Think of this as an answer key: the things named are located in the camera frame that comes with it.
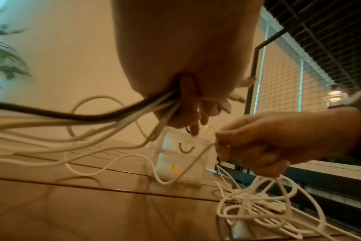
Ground person's left hand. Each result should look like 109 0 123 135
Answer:
110 0 266 137

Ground person's right hand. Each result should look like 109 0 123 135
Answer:
215 107 361 178

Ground bundle of cables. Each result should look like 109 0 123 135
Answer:
0 98 232 170

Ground clear drawer red handle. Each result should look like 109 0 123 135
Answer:
152 136 213 162

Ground clear plastic three-drawer organiser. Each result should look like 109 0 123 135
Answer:
144 124 216 187

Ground clear drawer yellow handle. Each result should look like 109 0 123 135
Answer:
147 153 208 187

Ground black USB cable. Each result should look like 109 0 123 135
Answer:
0 89 181 122

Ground glass pendant lamp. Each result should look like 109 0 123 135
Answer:
324 90 349 104

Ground black ceiling grid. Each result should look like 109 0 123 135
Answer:
262 0 361 93

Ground brown slatted wooden table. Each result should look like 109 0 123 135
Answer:
0 136 348 241

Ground wall light strip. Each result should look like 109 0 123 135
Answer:
257 24 270 114
297 60 305 113

